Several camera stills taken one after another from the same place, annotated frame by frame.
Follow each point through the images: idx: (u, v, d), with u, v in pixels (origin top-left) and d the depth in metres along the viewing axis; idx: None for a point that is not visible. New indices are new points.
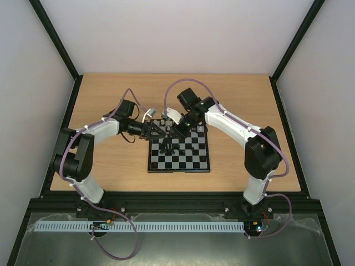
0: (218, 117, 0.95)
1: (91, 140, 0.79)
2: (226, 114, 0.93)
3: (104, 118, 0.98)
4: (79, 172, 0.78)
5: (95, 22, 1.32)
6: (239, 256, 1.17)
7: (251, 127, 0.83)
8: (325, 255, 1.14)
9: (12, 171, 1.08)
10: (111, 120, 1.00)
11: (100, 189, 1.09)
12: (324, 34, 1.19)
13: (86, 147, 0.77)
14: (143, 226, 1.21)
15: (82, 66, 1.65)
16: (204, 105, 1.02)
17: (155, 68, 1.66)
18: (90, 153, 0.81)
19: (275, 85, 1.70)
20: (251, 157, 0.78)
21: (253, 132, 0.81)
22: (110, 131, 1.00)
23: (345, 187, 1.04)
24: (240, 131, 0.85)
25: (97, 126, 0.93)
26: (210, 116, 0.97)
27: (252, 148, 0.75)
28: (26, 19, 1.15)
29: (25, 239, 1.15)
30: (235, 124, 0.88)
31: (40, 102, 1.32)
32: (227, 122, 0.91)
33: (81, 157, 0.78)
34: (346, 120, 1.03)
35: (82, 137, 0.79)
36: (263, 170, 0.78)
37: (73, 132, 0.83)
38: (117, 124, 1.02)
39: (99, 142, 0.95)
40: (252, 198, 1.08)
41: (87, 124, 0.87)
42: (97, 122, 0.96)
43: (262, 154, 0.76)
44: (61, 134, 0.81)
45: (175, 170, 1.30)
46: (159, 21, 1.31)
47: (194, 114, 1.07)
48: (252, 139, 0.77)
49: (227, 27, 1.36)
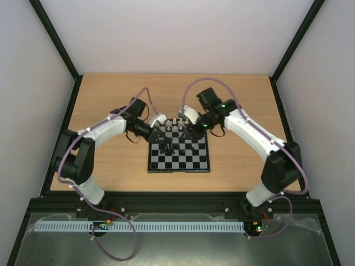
0: (239, 123, 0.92)
1: (91, 144, 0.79)
2: (247, 121, 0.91)
3: (110, 117, 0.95)
4: (79, 176, 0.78)
5: (95, 22, 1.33)
6: (239, 256, 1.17)
7: (274, 139, 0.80)
8: (325, 255, 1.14)
9: (12, 170, 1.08)
10: (118, 119, 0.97)
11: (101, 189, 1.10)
12: (324, 34, 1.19)
13: (86, 151, 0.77)
14: (143, 226, 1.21)
15: (82, 66, 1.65)
16: (226, 107, 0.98)
17: (154, 69, 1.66)
18: (90, 157, 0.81)
19: (275, 85, 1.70)
20: (270, 170, 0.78)
21: (276, 145, 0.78)
22: (115, 130, 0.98)
23: (346, 186, 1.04)
24: (262, 142, 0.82)
25: (101, 127, 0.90)
26: (231, 121, 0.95)
27: (273, 162, 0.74)
28: (26, 19, 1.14)
29: (25, 239, 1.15)
30: (258, 134, 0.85)
31: (40, 101, 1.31)
32: (249, 130, 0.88)
33: (81, 160, 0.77)
34: (347, 119, 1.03)
35: (83, 141, 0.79)
36: (280, 184, 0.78)
37: (75, 134, 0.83)
38: (123, 122, 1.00)
39: (101, 143, 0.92)
40: (254, 200, 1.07)
41: (90, 127, 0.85)
42: (103, 121, 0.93)
43: (282, 169, 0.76)
44: (63, 137, 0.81)
45: (175, 170, 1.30)
46: (159, 21, 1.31)
47: (214, 116, 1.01)
48: (274, 153, 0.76)
49: (227, 27, 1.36)
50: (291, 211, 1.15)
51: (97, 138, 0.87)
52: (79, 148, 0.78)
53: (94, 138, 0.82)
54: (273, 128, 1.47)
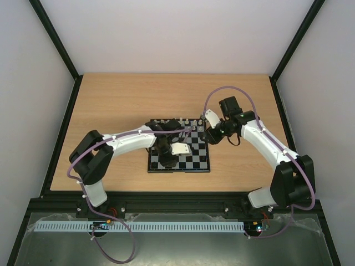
0: (255, 132, 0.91)
1: (108, 155, 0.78)
2: (263, 131, 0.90)
3: (141, 130, 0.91)
4: (84, 179, 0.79)
5: (95, 22, 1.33)
6: (239, 256, 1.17)
7: (287, 150, 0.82)
8: (326, 255, 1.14)
9: (12, 170, 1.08)
10: (148, 135, 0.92)
11: (105, 195, 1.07)
12: (325, 33, 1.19)
13: (101, 159, 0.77)
14: (143, 226, 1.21)
15: (82, 66, 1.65)
16: (244, 117, 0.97)
17: (154, 69, 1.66)
18: (105, 165, 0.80)
19: (275, 85, 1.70)
20: (279, 182, 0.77)
21: (288, 157, 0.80)
22: (142, 144, 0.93)
23: (346, 186, 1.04)
24: (274, 152, 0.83)
25: (128, 138, 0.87)
26: (247, 129, 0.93)
27: (283, 173, 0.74)
28: (26, 20, 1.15)
29: (25, 239, 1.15)
30: (272, 144, 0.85)
31: (40, 101, 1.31)
32: (264, 140, 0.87)
33: (92, 166, 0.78)
34: (348, 119, 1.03)
35: (102, 149, 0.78)
36: (287, 198, 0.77)
37: (100, 138, 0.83)
38: (152, 139, 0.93)
39: (123, 153, 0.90)
40: (255, 201, 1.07)
41: (116, 135, 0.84)
42: (132, 132, 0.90)
43: (290, 181, 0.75)
44: (89, 136, 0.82)
45: (175, 170, 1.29)
46: (159, 21, 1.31)
47: (232, 124, 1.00)
48: (284, 164, 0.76)
49: (227, 28, 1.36)
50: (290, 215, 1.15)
51: (120, 149, 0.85)
52: (96, 153, 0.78)
53: (113, 148, 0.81)
54: (273, 128, 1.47)
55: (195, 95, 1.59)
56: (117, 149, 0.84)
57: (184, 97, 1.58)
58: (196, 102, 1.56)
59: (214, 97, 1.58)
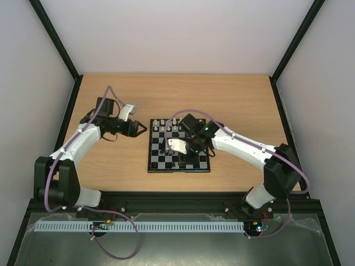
0: (227, 141, 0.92)
1: (71, 165, 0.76)
2: (234, 137, 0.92)
3: (80, 130, 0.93)
4: (65, 201, 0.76)
5: (95, 22, 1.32)
6: (239, 256, 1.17)
7: (264, 147, 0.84)
8: (325, 254, 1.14)
9: (13, 170, 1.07)
10: (90, 128, 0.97)
11: (97, 192, 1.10)
12: (324, 33, 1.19)
13: (67, 174, 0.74)
14: (143, 226, 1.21)
15: (82, 66, 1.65)
16: (209, 129, 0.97)
17: (154, 69, 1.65)
18: (74, 177, 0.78)
19: (275, 85, 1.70)
20: (273, 180, 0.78)
21: (268, 152, 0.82)
22: (90, 139, 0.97)
23: (346, 186, 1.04)
24: (255, 153, 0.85)
25: (75, 143, 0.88)
26: (218, 141, 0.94)
27: (272, 170, 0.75)
28: (26, 19, 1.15)
29: (25, 239, 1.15)
30: (248, 147, 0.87)
31: (40, 101, 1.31)
32: (240, 144, 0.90)
33: (64, 185, 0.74)
34: (348, 119, 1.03)
35: (61, 165, 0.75)
36: (286, 192, 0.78)
37: (50, 160, 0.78)
38: (96, 130, 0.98)
39: (81, 156, 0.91)
40: (255, 203, 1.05)
41: (64, 147, 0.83)
42: (75, 136, 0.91)
43: (283, 175, 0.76)
44: (37, 167, 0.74)
45: (175, 170, 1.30)
46: (159, 21, 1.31)
47: (201, 141, 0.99)
48: (269, 161, 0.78)
49: (228, 28, 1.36)
50: (289, 209, 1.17)
51: (76, 156, 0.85)
52: (59, 173, 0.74)
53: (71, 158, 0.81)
54: (273, 128, 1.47)
55: (195, 95, 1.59)
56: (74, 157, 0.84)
57: (184, 97, 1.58)
58: (196, 102, 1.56)
59: (214, 97, 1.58)
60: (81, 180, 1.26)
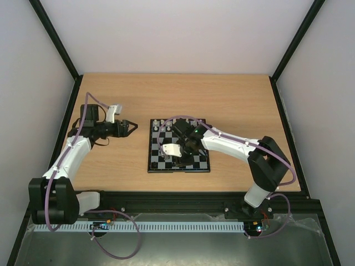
0: (214, 139, 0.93)
1: (67, 183, 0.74)
2: (221, 135, 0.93)
3: (70, 143, 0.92)
4: (67, 219, 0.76)
5: (95, 22, 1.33)
6: (239, 256, 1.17)
7: (248, 141, 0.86)
8: (325, 255, 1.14)
9: (13, 170, 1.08)
10: (80, 140, 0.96)
11: (95, 192, 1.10)
12: (324, 33, 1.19)
13: (64, 192, 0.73)
14: (143, 226, 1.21)
15: (82, 66, 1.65)
16: (199, 131, 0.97)
17: (154, 69, 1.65)
18: (71, 192, 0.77)
19: (275, 85, 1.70)
20: (258, 173, 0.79)
21: (252, 146, 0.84)
22: (82, 152, 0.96)
23: (346, 186, 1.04)
24: (239, 147, 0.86)
25: (66, 158, 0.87)
26: (207, 141, 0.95)
27: (255, 162, 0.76)
28: (26, 19, 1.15)
29: (25, 239, 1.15)
30: (233, 142, 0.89)
31: (40, 101, 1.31)
32: (226, 142, 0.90)
33: (63, 203, 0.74)
34: (348, 119, 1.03)
35: (57, 184, 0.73)
36: (273, 183, 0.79)
37: (44, 180, 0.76)
38: (86, 141, 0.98)
39: (75, 170, 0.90)
40: (254, 201, 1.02)
41: (56, 165, 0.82)
42: (66, 151, 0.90)
43: (268, 167, 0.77)
44: (31, 190, 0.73)
45: (175, 170, 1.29)
46: (160, 21, 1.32)
47: (191, 143, 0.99)
48: (253, 153, 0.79)
49: (228, 28, 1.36)
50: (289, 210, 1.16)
51: (70, 171, 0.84)
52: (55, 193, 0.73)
53: (66, 175, 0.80)
54: (273, 128, 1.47)
55: (195, 95, 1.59)
56: (68, 173, 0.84)
57: (184, 97, 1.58)
58: (196, 102, 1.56)
59: (214, 97, 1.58)
60: (81, 180, 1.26)
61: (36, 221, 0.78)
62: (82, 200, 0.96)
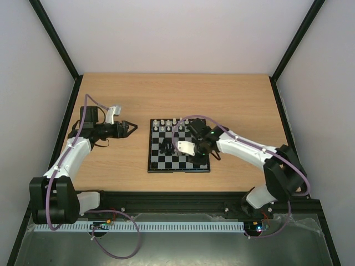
0: (231, 142, 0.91)
1: (68, 182, 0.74)
2: (237, 139, 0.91)
3: (71, 144, 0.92)
4: (67, 217, 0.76)
5: (95, 22, 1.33)
6: (239, 256, 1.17)
7: (265, 148, 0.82)
8: (325, 255, 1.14)
9: (13, 170, 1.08)
10: (81, 140, 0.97)
11: (95, 192, 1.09)
12: (325, 33, 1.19)
13: (65, 190, 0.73)
14: (143, 226, 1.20)
15: (82, 66, 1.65)
16: (214, 133, 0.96)
17: (155, 69, 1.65)
18: (72, 192, 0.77)
19: (275, 85, 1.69)
20: (273, 181, 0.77)
21: (269, 153, 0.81)
22: (82, 153, 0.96)
23: (345, 186, 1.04)
24: (255, 154, 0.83)
25: (67, 158, 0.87)
26: (222, 144, 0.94)
27: (271, 170, 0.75)
28: (26, 18, 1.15)
29: (25, 239, 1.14)
30: (249, 147, 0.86)
31: (40, 100, 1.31)
32: (242, 146, 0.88)
33: (64, 202, 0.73)
34: (348, 118, 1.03)
35: (57, 183, 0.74)
36: (287, 193, 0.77)
37: (44, 179, 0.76)
38: (87, 142, 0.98)
39: (76, 170, 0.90)
40: (257, 203, 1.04)
41: (57, 165, 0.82)
42: (66, 151, 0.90)
43: (283, 176, 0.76)
44: (33, 190, 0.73)
45: (175, 170, 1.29)
46: (159, 21, 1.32)
47: (206, 143, 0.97)
48: (269, 161, 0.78)
49: (228, 27, 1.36)
50: (289, 210, 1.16)
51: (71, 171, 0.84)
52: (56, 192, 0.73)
53: (66, 175, 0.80)
54: (273, 128, 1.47)
55: (195, 95, 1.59)
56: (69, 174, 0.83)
57: (184, 97, 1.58)
58: (196, 102, 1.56)
59: (214, 97, 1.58)
60: (80, 181, 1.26)
61: (36, 221, 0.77)
62: (82, 200, 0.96)
